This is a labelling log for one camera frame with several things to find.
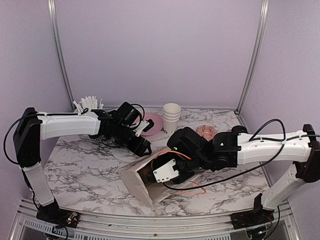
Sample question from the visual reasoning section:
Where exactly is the aluminium front rail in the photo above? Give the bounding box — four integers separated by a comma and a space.
8, 199, 301, 240

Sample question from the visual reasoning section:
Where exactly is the red patterned small bowl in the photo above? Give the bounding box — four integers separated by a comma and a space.
196, 125, 218, 141

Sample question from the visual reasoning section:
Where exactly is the right aluminium frame post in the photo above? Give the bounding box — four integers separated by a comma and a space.
236, 0, 270, 115

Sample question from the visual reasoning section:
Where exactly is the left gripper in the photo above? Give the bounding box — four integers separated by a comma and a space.
113, 123, 152, 157

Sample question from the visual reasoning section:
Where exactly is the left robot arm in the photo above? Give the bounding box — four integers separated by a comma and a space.
13, 102, 153, 223

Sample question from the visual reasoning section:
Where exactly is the stack of white paper cups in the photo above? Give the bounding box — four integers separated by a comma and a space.
162, 103, 181, 135

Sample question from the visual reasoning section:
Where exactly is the pink plate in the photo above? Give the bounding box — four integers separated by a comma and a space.
139, 112, 164, 137

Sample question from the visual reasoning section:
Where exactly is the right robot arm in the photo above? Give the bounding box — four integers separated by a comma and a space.
164, 124, 320, 224

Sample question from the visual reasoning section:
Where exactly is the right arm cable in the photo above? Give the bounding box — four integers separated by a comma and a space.
163, 118, 320, 192

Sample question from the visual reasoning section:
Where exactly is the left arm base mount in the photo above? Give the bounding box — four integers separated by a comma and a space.
36, 199, 80, 228

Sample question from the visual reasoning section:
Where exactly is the paper takeout bag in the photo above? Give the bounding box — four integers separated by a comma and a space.
119, 147, 207, 206

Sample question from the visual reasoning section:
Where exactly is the black cup with straws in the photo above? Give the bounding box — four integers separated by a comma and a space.
72, 95, 104, 112

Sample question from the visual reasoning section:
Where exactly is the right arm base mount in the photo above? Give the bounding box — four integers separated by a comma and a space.
230, 193, 274, 230

